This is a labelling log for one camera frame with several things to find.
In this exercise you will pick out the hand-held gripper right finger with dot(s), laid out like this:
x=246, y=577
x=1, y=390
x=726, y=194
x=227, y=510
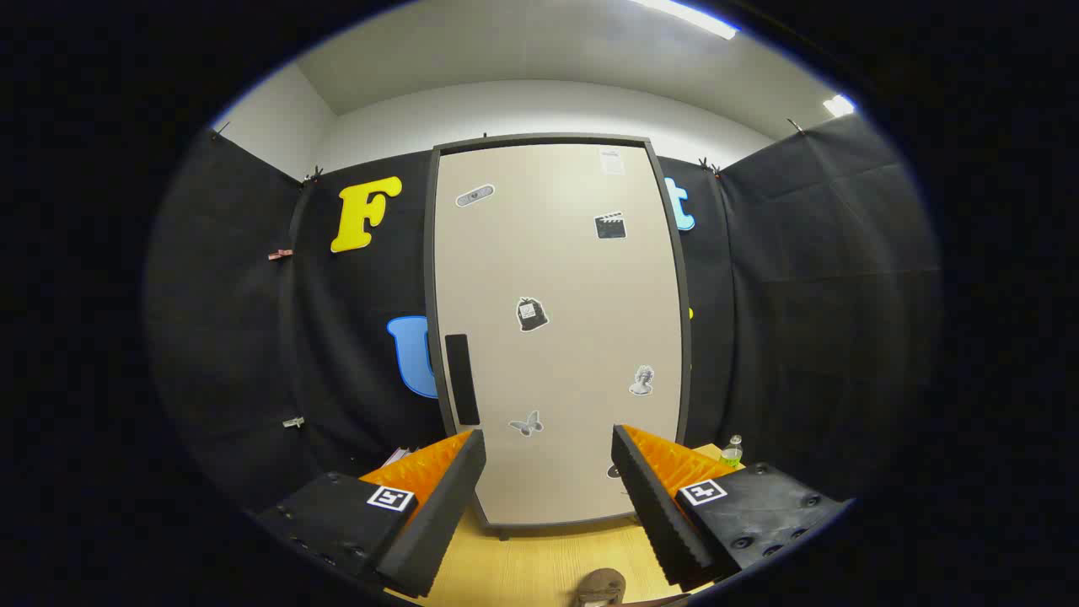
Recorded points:
x=662, y=514

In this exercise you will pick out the beige shoe cabinet door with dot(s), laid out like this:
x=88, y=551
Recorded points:
x=556, y=253

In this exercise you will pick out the brown fuzzy shoe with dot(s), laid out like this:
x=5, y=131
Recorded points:
x=600, y=583

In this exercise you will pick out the long ceiling light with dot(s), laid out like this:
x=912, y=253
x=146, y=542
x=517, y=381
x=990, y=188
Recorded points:
x=687, y=17

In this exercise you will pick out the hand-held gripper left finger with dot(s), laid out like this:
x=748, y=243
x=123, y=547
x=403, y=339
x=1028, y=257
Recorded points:
x=438, y=514

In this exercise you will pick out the green drink bottle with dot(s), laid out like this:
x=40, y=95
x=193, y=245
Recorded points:
x=732, y=456

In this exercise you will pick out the blue cover book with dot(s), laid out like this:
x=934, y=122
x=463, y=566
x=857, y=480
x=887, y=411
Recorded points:
x=396, y=458

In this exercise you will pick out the small ceiling light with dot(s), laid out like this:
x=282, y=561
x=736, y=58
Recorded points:
x=839, y=105

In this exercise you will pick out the grey shoe cabinet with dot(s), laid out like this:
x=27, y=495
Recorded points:
x=685, y=320

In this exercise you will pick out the black backdrop cloth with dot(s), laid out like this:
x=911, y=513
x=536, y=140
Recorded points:
x=228, y=337

